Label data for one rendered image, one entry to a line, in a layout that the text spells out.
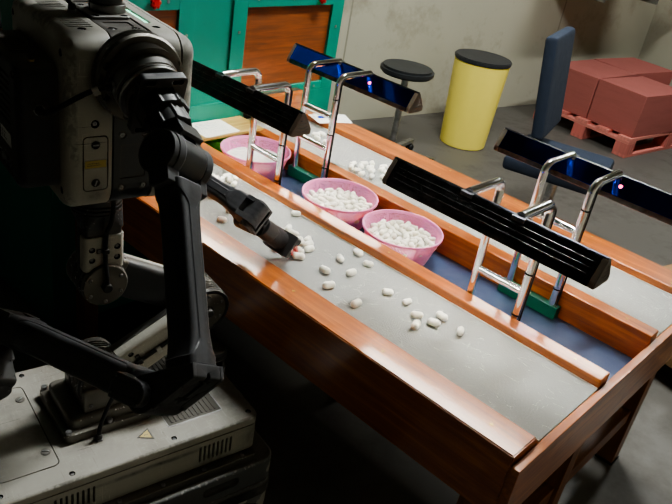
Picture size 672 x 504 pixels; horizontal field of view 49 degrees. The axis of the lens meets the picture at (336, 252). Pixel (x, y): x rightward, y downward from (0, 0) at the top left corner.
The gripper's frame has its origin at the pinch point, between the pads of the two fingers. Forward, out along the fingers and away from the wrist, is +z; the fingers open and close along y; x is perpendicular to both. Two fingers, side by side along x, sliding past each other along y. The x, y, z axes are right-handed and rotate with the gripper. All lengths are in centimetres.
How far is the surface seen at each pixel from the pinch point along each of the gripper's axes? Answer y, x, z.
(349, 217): 8.6, -20.4, 26.0
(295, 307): -22.7, 13.0, -17.0
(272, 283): -11.2, 11.2, -15.5
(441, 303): -41.4, -10.1, 14.8
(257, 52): 94, -62, 30
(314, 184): 32, -25, 30
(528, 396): -79, 0, 3
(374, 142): 49, -59, 69
